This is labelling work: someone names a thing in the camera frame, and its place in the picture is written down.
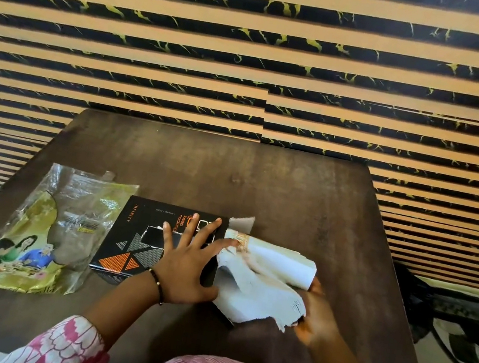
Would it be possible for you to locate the person's left forearm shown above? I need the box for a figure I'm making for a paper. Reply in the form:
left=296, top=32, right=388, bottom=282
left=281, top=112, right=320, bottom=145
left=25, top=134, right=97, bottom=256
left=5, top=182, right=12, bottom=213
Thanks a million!
left=78, top=261, right=168, bottom=359

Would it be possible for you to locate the person's right hand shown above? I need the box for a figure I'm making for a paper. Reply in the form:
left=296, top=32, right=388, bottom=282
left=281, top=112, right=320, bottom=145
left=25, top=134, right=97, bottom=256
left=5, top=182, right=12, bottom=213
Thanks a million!
left=290, top=274, right=346, bottom=352

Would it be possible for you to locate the black box with orange triangles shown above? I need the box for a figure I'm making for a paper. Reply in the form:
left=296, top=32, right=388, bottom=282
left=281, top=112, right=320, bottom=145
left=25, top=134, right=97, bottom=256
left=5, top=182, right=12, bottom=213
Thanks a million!
left=86, top=190, right=232, bottom=303

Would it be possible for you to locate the yellow printed plastic bag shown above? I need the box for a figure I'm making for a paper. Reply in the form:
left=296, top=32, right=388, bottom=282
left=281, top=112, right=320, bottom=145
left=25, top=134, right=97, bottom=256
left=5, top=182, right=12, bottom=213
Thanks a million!
left=0, top=152, right=142, bottom=310

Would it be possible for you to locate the black thread bracelet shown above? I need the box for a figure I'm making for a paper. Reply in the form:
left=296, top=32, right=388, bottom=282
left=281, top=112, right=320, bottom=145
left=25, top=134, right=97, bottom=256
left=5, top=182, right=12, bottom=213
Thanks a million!
left=141, top=267, right=170, bottom=307

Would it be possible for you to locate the torn white paper wrapper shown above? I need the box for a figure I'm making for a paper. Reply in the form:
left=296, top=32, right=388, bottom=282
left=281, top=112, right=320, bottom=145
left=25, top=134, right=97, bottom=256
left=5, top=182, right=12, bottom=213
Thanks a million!
left=205, top=212, right=325, bottom=337

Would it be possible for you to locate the person's left hand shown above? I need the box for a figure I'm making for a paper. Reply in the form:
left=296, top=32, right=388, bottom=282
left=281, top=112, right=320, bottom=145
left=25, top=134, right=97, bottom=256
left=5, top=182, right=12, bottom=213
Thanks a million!
left=144, top=207, right=243, bottom=316

